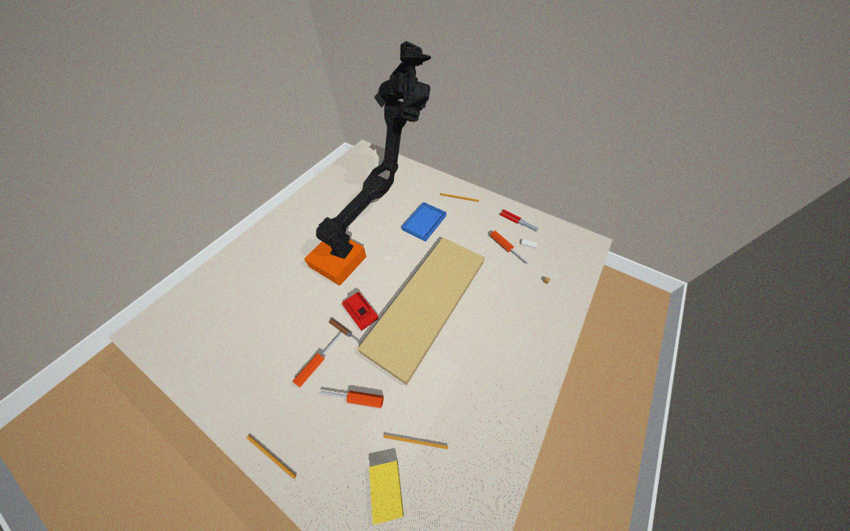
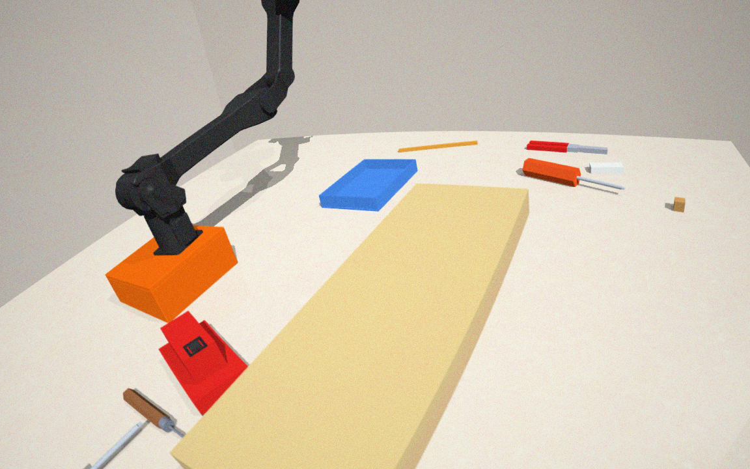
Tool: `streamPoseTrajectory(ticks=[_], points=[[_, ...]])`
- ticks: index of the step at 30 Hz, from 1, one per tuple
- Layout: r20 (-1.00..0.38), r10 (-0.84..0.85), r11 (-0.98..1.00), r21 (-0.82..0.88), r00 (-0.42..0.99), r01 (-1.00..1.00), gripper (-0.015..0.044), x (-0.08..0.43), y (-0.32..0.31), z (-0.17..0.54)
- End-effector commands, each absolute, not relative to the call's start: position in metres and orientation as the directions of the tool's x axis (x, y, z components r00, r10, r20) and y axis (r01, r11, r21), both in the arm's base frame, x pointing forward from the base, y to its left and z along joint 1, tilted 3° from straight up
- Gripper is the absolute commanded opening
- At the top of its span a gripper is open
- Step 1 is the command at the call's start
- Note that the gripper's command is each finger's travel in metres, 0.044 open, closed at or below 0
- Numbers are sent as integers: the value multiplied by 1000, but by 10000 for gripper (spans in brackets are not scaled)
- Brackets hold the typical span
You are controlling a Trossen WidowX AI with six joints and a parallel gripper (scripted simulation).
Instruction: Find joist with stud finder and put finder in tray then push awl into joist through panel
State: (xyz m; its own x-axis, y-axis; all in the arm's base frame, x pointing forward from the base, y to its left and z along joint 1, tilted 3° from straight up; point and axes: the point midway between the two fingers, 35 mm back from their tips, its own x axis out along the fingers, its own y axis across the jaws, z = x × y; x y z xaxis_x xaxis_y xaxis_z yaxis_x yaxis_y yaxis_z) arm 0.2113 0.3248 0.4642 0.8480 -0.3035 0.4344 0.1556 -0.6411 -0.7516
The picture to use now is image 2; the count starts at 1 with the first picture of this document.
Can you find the blue shallow tray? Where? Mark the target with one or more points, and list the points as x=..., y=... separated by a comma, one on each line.
x=369, y=185

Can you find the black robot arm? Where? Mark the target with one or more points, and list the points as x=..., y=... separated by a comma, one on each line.
x=149, y=188

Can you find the orange thin rod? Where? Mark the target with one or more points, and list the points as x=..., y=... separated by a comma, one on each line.
x=440, y=146

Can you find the brown-handled awl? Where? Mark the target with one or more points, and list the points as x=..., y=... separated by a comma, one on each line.
x=149, y=411

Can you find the tan wooden floor panel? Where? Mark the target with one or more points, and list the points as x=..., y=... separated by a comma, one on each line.
x=363, y=373

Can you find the white rectangular block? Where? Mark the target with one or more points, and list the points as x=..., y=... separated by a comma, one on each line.
x=608, y=167

